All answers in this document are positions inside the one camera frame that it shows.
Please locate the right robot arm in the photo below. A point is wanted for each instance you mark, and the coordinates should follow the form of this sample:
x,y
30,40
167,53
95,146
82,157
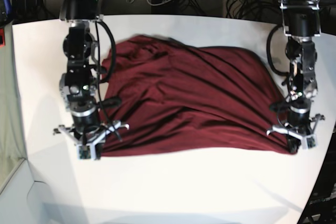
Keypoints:
x,y
80,84

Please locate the red box at left edge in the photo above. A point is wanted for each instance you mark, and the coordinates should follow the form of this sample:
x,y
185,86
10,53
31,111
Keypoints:
x,y
2,37

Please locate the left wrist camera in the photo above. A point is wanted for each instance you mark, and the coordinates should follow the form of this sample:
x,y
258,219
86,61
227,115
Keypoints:
x,y
309,141

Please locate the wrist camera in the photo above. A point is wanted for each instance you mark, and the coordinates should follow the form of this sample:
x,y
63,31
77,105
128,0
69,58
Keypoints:
x,y
85,152
309,141

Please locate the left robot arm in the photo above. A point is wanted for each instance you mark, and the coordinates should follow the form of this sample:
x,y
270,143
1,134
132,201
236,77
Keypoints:
x,y
300,24

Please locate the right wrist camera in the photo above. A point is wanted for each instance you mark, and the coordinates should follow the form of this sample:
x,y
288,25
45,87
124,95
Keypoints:
x,y
85,152

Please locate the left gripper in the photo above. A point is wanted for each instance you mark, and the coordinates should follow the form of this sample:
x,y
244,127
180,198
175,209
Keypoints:
x,y
297,132

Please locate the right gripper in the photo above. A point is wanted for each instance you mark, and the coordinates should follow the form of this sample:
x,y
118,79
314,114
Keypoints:
x,y
91,137

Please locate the blue handled tool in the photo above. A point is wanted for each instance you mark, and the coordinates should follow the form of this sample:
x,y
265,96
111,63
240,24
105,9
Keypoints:
x,y
8,7

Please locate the dark red t-shirt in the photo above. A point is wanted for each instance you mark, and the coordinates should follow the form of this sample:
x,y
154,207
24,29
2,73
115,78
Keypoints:
x,y
177,97

